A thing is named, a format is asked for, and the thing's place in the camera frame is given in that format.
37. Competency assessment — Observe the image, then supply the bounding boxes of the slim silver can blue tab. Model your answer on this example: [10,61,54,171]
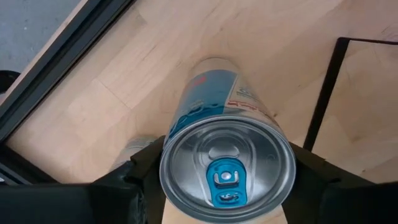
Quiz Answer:
[159,57,297,223]

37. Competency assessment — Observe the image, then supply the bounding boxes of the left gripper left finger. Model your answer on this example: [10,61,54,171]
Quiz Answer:
[0,136,165,224]

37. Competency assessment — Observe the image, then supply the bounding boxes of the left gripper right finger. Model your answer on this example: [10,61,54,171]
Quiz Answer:
[281,141,398,224]

